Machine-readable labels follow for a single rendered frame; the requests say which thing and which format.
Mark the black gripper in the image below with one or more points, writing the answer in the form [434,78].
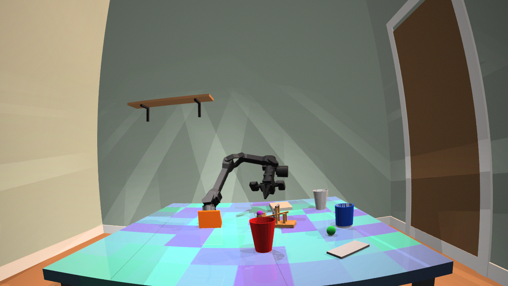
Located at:
[267,186]

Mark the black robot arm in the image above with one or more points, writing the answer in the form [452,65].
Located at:
[268,162]

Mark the red plastic cup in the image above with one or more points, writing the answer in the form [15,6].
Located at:
[262,229]

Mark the beige flat rectangular plank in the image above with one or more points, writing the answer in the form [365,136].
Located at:
[347,249]

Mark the green ball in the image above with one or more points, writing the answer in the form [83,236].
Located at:
[331,230]

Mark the blue cup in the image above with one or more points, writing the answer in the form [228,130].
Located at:
[344,215]

